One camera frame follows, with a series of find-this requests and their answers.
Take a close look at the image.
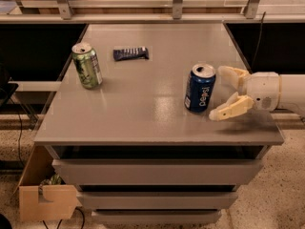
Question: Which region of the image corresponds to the top grey drawer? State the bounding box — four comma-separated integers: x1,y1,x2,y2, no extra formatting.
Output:
52,159,262,185

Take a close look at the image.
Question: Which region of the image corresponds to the grey drawer cabinet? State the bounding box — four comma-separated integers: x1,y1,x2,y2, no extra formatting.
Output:
33,22,285,226

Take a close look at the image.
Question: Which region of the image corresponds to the black hanging cable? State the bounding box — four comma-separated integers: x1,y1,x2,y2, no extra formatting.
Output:
251,11,267,69

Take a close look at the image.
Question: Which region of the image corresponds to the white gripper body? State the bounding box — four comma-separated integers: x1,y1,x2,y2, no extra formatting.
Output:
243,72,280,111

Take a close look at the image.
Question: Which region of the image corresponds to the metal shelf frame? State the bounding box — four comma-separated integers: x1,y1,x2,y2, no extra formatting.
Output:
0,0,305,24

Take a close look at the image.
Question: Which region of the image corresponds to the middle grey drawer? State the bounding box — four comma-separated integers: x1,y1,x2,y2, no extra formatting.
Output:
77,192,237,210

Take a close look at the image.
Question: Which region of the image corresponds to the blue pepsi can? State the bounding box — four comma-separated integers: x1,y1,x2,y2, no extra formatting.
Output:
184,64,216,113

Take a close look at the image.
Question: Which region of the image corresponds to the grey drawer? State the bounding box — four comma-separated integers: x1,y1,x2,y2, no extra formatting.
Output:
52,159,262,185
77,192,237,210
91,210,221,224

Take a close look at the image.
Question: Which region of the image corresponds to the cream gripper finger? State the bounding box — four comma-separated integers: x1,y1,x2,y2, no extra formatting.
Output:
217,66,250,90
209,92,254,121

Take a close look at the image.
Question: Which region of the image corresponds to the dark blue snack wrapper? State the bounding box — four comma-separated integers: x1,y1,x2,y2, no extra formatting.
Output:
112,47,149,61

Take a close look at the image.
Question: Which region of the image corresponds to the brown cardboard box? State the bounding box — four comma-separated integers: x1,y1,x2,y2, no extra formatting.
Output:
16,147,78,221

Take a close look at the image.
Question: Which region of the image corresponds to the green soda can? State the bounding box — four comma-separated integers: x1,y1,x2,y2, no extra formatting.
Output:
71,42,102,89

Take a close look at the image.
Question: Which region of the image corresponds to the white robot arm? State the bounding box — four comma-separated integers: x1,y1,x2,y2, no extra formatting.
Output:
209,66,305,121

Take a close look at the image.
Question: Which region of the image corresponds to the bottom grey drawer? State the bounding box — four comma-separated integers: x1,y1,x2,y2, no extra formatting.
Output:
91,210,221,224

